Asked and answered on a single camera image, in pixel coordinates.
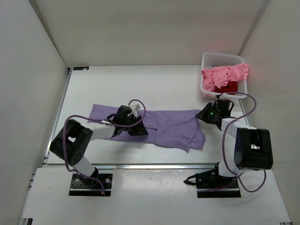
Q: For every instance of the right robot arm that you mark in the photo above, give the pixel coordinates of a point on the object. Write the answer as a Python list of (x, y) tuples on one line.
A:
[(252, 148)]

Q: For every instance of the red t shirt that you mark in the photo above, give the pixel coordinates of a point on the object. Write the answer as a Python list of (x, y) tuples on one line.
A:
[(230, 87)]

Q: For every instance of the pink t shirt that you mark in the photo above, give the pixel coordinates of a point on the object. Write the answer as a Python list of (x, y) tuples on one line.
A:
[(217, 77)]

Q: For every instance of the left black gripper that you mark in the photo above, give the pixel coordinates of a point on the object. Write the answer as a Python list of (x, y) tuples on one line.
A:
[(139, 130)]

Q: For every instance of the white plastic laundry basket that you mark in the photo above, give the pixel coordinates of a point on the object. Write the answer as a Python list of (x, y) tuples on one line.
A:
[(214, 59)]

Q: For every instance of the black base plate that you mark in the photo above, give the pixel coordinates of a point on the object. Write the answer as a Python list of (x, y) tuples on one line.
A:
[(210, 185), (80, 186)]

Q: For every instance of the aluminium rail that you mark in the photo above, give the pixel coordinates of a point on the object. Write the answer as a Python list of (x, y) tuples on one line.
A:
[(153, 166)]

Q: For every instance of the purple t shirt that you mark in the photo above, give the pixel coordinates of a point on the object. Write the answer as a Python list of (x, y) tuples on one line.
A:
[(169, 129)]

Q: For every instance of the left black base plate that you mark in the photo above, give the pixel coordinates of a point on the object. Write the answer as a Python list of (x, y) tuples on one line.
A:
[(80, 186)]

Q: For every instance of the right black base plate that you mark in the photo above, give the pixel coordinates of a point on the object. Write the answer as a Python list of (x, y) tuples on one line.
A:
[(210, 185)]

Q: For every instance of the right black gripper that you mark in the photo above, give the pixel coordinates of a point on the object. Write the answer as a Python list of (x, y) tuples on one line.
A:
[(203, 116)]

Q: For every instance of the dark label sticker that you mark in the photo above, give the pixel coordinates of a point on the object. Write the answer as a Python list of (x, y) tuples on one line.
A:
[(80, 68)]

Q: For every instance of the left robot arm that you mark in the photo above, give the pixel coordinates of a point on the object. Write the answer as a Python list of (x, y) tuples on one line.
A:
[(71, 142)]

